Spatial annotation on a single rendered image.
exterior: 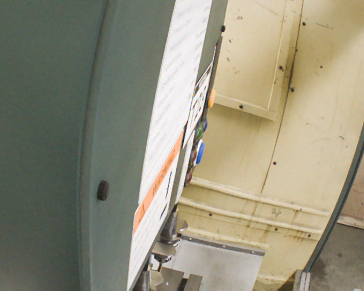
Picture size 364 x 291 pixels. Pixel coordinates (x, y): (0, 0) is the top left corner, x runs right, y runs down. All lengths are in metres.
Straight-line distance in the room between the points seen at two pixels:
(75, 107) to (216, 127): 1.25
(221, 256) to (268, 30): 0.79
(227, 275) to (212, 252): 0.11
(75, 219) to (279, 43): 1.14
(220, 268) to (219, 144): 0.43
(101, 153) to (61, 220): 0.05
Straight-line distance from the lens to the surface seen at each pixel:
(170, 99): 0.39
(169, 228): 1.07
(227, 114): 1.44
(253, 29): 1.34
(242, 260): 1.67
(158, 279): 0.98
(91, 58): 0.21
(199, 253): 1.66
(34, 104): 0.23
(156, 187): 0.44
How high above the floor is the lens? 1.91
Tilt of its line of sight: 28 degrees down
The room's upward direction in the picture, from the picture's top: 11 degrees clockwise
